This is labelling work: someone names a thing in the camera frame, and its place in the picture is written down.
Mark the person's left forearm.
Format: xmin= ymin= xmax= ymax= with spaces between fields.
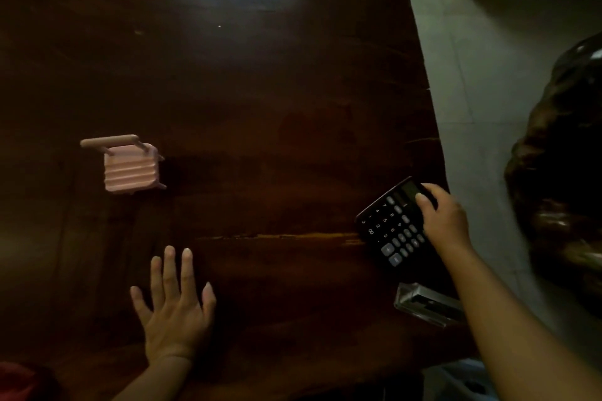
xmin=110 ymin=356 xmax=196 ymax=401

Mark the person's left hand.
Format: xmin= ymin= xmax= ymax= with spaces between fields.
xmin=130 ymin=246 xmax=217 ymax=365

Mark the pink ribbed soap dish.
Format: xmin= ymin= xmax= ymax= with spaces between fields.
xmin=79 ymin=134 xmax=168 ymax=195

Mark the person's right forearm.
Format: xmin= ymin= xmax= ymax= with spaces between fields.
xmin=440 ymin=242 xmax=602 ymax=401

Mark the dark brown carved wooden stool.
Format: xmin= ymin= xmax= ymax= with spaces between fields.
xmin=504 ymin=31 xmax=602 ymax=319

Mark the black calculator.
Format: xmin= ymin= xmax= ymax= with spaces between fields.
xmin=355 ymin=176 xmax=441 ymax=270

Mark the person's right hand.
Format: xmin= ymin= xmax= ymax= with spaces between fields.
xmin=414 ymin=183 xmax=474 ymax=261

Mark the red cloth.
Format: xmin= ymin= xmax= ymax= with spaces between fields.
xmin=0 ymin=360 xmax=39 ymax=401

